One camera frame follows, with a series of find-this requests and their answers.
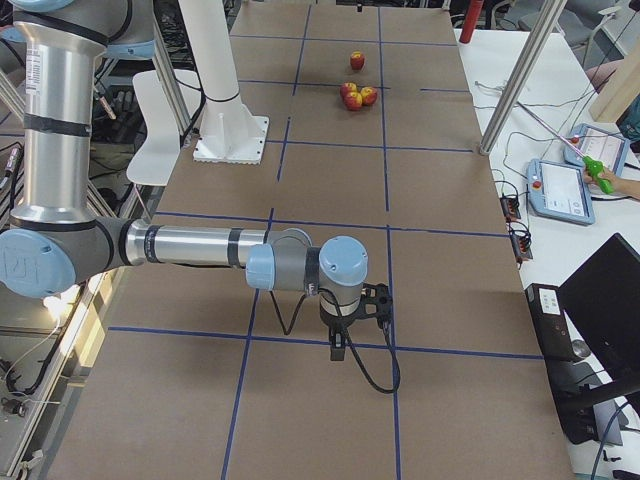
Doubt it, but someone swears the red yellow apple rear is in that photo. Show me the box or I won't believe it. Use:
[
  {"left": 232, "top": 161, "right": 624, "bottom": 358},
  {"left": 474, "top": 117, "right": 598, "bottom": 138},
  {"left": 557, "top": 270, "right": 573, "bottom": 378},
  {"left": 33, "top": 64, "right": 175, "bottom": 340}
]
[{"left": 360, "top": 86, "right": 378, "bottom": 106}]

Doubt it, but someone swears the black computer monitor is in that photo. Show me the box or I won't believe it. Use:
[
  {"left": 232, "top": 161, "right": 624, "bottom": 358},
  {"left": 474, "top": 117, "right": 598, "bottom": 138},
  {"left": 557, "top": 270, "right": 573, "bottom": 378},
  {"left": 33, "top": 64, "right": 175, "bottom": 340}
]
[{"left": 559, "top": 233, "right": 639, "bottom": 380}]

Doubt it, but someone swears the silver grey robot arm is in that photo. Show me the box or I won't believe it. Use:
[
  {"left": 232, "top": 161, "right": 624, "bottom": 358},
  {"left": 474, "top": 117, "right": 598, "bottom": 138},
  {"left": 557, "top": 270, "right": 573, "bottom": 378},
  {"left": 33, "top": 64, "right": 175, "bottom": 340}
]
[{"left": 1, "top": 1, "right": 378, "bottom": 360}]

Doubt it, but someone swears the red yellow apple left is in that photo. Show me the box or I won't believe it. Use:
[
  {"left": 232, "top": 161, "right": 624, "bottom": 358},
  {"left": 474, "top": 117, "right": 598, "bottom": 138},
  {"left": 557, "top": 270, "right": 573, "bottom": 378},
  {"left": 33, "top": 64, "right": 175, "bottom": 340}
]
[{"left": 339, "top": 82, "right": 359, "bottom": 100}]

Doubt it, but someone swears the red cylinder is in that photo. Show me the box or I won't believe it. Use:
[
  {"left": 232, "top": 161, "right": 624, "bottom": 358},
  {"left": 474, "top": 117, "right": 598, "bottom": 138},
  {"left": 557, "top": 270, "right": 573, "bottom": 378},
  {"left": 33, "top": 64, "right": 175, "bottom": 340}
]
[{"left": 459, "top": 0, "right": 484, "bottom": 44}]

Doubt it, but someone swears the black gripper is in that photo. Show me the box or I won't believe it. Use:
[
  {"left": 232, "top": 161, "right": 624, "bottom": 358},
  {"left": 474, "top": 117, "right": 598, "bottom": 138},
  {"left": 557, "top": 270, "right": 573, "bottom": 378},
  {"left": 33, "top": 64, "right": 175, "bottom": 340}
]
[{"left": 320, "top": 294, "right": 365, "bottom": 360}]

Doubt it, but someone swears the red yellow apple front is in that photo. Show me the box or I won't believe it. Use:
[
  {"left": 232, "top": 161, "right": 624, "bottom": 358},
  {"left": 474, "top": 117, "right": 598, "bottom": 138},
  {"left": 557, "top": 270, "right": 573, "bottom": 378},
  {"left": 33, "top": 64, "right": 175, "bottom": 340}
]
[{"left": 342, "top": 91, "right": 363, "bottom": 111}]

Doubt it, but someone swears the aluminium frame post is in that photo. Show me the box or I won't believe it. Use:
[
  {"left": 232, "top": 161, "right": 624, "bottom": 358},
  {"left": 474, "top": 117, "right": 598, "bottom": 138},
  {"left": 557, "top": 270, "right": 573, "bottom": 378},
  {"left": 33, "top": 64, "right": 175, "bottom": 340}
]
[{"left": 479, "top": 0, "right": 567, "bottom": 156}]

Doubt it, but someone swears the black desktop computer box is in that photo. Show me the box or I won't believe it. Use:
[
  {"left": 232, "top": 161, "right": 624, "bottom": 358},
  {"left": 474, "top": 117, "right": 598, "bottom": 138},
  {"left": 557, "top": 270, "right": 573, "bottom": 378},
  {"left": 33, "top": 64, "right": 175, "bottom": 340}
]
[{"left": 525, "top": 283, "right": 623, "bottom": 446}]

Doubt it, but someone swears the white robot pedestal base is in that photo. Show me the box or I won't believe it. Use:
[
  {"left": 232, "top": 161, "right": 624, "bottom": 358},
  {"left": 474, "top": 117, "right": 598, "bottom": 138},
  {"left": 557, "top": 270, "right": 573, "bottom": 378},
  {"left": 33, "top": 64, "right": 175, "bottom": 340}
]
[{"left": 179, "top": 0, "right": 269, "bottom": 164}]

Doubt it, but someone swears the green handled reacher grabber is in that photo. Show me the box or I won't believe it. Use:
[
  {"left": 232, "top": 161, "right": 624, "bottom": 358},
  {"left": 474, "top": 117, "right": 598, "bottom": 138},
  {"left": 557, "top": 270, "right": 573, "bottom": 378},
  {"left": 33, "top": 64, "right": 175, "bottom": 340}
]
[{"left": 515, "top": 101, "right": 615, "bottom": 195}]

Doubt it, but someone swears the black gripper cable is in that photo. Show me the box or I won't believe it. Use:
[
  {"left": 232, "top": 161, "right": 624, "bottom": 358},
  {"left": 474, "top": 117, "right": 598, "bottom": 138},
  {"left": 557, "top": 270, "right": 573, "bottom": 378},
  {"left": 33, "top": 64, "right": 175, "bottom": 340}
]
[{"left": 269, "top": 290, "right": 401, "bottom": 395}]

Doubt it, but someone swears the red apple lone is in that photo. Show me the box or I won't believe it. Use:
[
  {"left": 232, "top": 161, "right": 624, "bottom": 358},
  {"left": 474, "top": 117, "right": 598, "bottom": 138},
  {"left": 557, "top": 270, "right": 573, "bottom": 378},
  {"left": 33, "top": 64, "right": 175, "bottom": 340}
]
[{"left": 349, "top": 51, "right": 366, "bottom": 71}]

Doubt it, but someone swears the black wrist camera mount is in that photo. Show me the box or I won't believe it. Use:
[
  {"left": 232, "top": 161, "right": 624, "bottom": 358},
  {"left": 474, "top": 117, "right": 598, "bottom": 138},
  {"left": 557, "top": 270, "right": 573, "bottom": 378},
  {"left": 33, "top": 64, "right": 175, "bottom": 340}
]
[{"left": 359, "top": 283, "right": 393, "bottom": 330}]

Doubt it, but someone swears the white plastic chair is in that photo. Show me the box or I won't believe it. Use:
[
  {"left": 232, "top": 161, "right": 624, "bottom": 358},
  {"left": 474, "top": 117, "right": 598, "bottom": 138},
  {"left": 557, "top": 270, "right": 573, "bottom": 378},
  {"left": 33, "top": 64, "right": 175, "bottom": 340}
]
[{"left": 127, "top": 70, "right": 183, "bottom": 187}]

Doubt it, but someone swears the blue teach pendant near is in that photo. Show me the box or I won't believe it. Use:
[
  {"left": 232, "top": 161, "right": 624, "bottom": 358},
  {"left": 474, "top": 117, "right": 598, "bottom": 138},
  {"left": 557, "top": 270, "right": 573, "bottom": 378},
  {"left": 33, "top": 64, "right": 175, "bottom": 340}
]
[{"left": 526, "top": 158, "right": 595, "bottom": 225}]

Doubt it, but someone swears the red yellow apple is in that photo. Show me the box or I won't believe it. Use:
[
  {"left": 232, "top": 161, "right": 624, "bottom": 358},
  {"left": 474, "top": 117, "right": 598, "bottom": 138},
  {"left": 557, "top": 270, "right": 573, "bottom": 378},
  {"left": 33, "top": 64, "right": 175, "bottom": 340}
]
[
  {"left": 342, "top": 91, "right": 363, "bottom": 111},
  {"left": 360, "top": 86, "right": 378, "bottom": 106},
  {"left": 339, "top": 82, "right": 359, "bottom": 100}
]

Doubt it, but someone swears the person's hand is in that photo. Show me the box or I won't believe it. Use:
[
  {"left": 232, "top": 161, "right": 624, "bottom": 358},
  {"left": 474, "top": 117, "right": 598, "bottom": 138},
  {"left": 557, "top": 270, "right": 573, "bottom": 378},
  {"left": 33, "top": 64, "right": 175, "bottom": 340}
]
[{"left": 592, "top": 168, "right": 637, "bottom": 198}]

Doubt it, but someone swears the blue teach pendant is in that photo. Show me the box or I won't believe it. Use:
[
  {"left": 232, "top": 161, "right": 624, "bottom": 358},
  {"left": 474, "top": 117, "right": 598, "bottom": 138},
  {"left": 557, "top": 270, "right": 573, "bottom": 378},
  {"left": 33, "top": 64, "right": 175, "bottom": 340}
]
[
  {"left": 526, "top": 158, "right": 595, "bottom": 225},
  {"left": 569, "top": 123, "right": 630, "bottom": 175}
]

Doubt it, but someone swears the blue teach pendant far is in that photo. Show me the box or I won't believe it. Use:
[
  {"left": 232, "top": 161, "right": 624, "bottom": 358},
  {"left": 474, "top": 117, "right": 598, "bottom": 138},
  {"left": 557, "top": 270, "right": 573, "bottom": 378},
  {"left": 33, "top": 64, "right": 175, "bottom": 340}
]
[{"left": 569, "top": 123, "right": 630, "bottom": 175}]

